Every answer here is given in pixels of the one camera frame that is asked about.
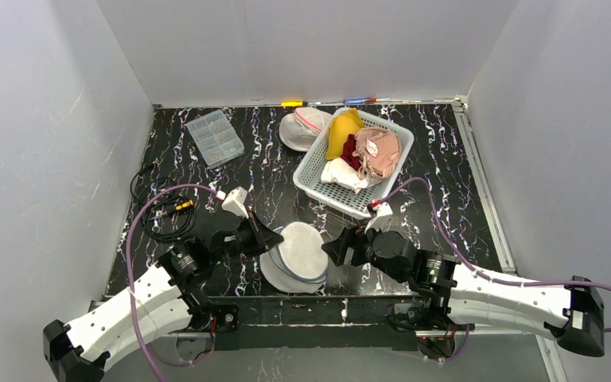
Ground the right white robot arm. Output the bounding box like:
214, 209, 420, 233
321, 228, 605, 357

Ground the aluminium side rail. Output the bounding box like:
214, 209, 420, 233
452, 95, 567, 381

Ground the black coiled cable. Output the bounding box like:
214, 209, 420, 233
128, 164, 198, 244

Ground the red bra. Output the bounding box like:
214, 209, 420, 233
341, 134, 362, 171

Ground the white mesh bag blue zipper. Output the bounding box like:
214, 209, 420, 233
259, 221, 329, 294

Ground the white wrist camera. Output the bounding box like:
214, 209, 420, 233
221, 186, 249, 219
364, 201, 393, 232

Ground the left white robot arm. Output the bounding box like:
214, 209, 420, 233
42, 212, 284, 381

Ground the clear plastic organizer box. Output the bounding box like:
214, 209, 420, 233
185, 110, 244, 169

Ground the yellow bra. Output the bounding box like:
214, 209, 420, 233
325, 108, 364, 161

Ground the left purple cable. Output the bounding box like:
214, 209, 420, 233
126, 183, 228, 382

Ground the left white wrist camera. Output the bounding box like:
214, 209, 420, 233
221, 186, 249, 219

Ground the black base frame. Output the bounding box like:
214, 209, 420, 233
176, 294, 457, 360

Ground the white plastic basket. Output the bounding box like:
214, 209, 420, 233
293, 111, 414, 220

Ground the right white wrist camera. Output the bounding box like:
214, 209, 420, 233
364, 201, 393, 232

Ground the white mesh bag pink zipper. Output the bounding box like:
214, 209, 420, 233
278, 107, 333, 152

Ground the beige pink bra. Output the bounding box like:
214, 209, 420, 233
352, 127, 402, 179

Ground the white bra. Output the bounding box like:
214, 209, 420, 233
320, 158, 383, 194

